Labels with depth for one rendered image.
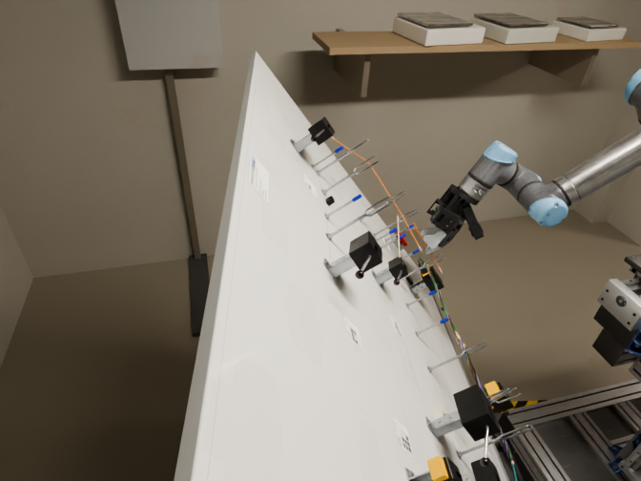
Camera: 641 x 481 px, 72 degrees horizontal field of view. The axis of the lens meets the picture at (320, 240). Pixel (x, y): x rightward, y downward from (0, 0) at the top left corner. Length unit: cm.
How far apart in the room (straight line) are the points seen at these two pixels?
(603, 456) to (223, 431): 208
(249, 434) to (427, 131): 288
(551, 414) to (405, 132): 185
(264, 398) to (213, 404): 7
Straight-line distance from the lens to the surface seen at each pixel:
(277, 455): 42
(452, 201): 126
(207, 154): 280
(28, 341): 299
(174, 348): 265
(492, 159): 123
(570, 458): 229
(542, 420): 232
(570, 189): 121
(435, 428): 86
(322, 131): 96
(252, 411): 41
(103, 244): 317
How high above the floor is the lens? 198
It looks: 37 degrees down
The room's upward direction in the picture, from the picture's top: 3 degrees clockwise
